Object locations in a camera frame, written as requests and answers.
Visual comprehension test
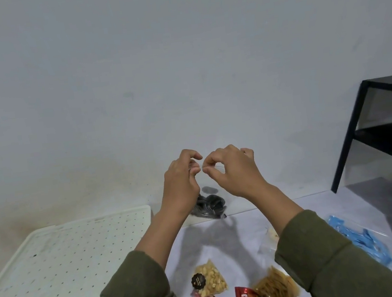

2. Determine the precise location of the person's right hand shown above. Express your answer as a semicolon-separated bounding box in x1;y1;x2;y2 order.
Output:
199;140;270;203

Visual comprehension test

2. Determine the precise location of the person's left hand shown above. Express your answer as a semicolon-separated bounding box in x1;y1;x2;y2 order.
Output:
153;147;211;221

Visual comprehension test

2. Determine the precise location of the clear bag of yellow nuts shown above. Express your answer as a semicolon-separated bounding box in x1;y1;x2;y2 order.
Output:
188;257;230;297

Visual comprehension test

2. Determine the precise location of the person's left forearm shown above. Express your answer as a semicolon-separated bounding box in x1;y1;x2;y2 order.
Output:
56;205;202;297

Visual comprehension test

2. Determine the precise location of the blue plastic packet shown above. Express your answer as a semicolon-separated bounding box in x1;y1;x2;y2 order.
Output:
326;208;392;273

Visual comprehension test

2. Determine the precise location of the white perforated storage box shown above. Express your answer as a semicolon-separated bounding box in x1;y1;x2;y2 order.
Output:
0;204;164;297

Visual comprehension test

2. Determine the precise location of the person's right forearm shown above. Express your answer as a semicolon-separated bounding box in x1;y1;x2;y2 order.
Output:
249;166;392;297

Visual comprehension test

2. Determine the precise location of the clear bag of black cookies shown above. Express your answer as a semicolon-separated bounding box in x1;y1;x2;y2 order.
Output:
183;162;233;224

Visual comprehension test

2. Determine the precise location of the clear bag of brown sticks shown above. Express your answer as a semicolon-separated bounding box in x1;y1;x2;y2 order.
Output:
251;263;302;297

